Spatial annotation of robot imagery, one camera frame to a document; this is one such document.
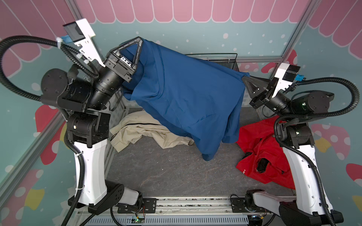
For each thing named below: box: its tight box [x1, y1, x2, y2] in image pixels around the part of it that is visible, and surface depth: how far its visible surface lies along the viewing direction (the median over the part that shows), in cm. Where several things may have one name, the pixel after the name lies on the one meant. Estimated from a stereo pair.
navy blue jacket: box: [122, 39, 250, 162], surface depth 41 cm
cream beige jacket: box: [109, 110, 195, 153], surface depth 97 cm
